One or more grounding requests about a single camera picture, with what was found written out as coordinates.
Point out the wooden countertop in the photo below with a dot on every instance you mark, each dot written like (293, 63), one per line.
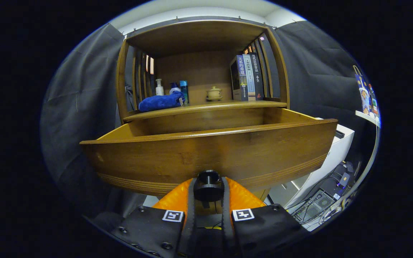
(206, 106)

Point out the black computer tower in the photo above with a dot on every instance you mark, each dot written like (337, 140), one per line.
(321, 200)

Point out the white lotion bottle blue cap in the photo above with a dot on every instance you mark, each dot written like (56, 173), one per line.
(174, 89)

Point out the white pump bottle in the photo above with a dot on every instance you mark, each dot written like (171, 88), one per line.
(159, 89)

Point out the book with blue spine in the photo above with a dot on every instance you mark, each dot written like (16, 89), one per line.
(241, 75)

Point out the small blue dotted gift bag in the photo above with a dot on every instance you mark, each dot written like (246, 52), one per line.
(362, 93)

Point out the teal bottle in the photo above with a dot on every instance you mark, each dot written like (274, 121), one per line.
(184, 89)

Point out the book with pale spine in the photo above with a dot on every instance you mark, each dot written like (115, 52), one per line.
(250, 79)

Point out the wooden drawer with black knob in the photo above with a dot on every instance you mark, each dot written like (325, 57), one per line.
(210, 154)

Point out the white side table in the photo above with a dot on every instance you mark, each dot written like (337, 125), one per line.
(366, 116)

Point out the beige lidded teacup with saucer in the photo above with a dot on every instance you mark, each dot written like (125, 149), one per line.
(214, 94)

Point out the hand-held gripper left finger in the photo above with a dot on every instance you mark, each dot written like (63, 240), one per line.
(191, 222)

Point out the wooden cabinet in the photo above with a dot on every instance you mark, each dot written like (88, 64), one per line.
(199, 68)

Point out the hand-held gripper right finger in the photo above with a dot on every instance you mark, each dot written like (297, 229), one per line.
(227, 222)

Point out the blue towel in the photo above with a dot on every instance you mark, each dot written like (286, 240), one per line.
(158, 102)

